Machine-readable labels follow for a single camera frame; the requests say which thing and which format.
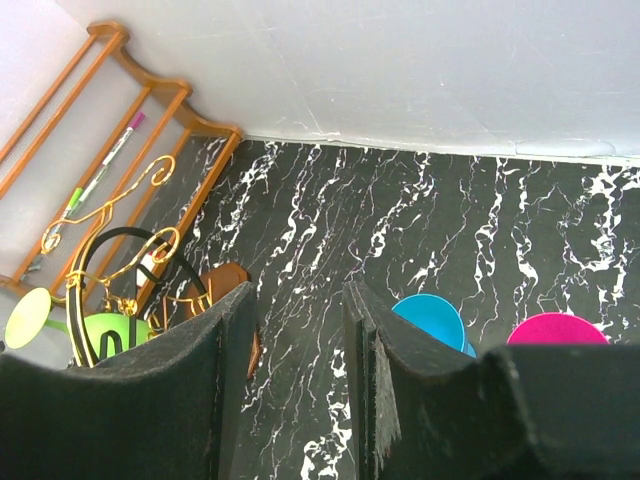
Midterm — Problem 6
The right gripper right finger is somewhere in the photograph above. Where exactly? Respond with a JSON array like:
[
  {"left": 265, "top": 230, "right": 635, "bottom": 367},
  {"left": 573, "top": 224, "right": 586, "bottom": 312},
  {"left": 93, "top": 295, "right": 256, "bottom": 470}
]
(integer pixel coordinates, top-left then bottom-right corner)
[{"left": 342, "top": 280, "right": 639, "bottom": 479}]

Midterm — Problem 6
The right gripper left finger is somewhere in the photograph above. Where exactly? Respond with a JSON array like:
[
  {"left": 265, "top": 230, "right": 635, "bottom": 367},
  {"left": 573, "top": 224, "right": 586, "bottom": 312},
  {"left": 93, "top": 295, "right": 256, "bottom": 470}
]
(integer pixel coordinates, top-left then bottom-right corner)
[{"left": 1, "top": 282, "right": 258, "bottom": 479}]

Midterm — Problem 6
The blue wine glass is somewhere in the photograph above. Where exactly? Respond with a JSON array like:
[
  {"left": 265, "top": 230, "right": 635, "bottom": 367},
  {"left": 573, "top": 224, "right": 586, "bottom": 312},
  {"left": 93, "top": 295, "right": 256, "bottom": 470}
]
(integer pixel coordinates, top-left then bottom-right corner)
[{"left": 392, "top": 293, "right": 477, "bottom": 358}]

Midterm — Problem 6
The pink wine glass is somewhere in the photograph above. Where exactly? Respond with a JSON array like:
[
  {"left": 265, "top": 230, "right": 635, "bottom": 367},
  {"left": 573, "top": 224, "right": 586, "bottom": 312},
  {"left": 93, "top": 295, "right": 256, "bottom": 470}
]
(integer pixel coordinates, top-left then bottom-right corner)
[{"left": 507, "top": 312, "right": 609, "bottom": 345}]

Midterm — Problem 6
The green wine glass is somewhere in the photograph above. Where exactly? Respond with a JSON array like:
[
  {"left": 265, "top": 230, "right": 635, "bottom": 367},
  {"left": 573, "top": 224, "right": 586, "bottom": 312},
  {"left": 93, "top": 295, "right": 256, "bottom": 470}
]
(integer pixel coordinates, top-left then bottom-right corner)
[{"left": 4, "top": 287, "right": 155, "bottom": 360}]

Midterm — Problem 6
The orange wooden shelf rack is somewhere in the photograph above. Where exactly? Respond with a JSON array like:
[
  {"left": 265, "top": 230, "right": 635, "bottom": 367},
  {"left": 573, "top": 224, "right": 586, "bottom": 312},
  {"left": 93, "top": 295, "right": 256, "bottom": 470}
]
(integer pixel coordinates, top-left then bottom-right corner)
[{"left": 1, "top": 21, "right": 242, "bottom": 296}]

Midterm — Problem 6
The small red white box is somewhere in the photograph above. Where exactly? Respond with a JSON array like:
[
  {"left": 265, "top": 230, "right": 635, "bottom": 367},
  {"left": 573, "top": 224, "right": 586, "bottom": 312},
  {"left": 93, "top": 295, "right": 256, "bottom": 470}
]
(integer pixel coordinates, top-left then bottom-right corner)
[{"left": 135, "top": 253, "right": 161, "bottom": 288}]

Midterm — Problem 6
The pink green marker pen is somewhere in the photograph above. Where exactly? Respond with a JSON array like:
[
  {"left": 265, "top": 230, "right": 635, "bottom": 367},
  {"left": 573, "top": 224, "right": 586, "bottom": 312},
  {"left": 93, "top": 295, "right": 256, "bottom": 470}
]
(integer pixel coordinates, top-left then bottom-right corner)
[{"left": 62, "top": 111, "right": 145, "bottom": 219}]

